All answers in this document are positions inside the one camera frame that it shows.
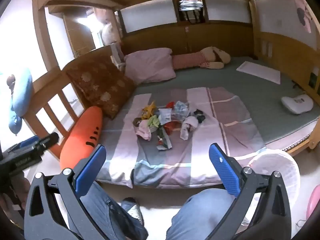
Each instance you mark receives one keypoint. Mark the clear printed plastic bag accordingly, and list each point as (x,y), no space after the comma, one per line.
(180,111)

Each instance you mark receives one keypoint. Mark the plaid pink grey blanket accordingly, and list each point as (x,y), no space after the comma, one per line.
(177,156)

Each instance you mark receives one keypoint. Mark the pink plastic bag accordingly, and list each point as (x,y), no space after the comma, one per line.
(143,130)

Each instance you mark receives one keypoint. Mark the blue plush hanging toy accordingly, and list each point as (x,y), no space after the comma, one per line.
(21,87)

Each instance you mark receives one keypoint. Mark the pink pillow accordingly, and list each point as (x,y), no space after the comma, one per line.
(152,65)

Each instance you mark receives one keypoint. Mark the person right leg jeans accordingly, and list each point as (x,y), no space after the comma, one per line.
(200,214)

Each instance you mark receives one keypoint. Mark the striped plush dog toy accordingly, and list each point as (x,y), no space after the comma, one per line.
(210,57)

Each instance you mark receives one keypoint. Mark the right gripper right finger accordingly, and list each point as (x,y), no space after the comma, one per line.
(271,218)

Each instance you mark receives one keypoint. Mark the wooden bed headboard rail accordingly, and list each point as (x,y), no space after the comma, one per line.
(51,85)

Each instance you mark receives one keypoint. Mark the white laundry basket trash bin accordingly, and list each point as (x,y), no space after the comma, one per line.
(268,161)

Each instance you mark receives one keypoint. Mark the white small device pillow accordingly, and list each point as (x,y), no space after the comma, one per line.
(298,105)

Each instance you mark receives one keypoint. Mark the white flat board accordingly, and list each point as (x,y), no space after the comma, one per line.
(260,71)

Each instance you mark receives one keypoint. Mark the orange carrot plush pillow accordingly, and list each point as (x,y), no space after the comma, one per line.
(83,138)

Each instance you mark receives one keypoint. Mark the brown floral cushion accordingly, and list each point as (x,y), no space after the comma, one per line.
(101,83)

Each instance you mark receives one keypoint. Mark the green bed mattress sheet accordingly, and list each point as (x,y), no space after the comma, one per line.
(261,97)

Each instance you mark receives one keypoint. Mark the red cigarette box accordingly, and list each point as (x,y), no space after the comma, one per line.
(172,126)

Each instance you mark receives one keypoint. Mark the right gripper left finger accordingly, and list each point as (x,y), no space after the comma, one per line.
(43,219)

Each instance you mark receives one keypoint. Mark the yellow chip bag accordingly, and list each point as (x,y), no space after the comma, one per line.
(148,111)

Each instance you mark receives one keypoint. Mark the white plush toy on shelf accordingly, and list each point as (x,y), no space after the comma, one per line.
(109,35)

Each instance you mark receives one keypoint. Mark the dark green wrapper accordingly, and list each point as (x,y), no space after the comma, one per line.
(199,115)

